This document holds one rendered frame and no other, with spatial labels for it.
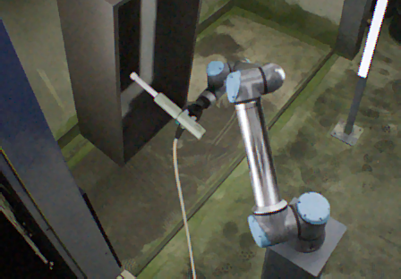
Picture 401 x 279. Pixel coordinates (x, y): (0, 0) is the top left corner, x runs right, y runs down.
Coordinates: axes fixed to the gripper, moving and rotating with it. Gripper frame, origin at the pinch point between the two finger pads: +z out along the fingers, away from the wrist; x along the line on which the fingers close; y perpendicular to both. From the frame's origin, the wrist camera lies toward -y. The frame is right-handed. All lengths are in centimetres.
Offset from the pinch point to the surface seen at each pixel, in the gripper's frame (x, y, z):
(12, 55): 24, -104, 79
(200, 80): 29, 95, -99
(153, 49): 47, 20, -38
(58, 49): 114, 73, -23
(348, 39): -44, 43, -197
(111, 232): -4, 85, 45
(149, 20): 56, -1, -38
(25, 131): 15, -84, 83
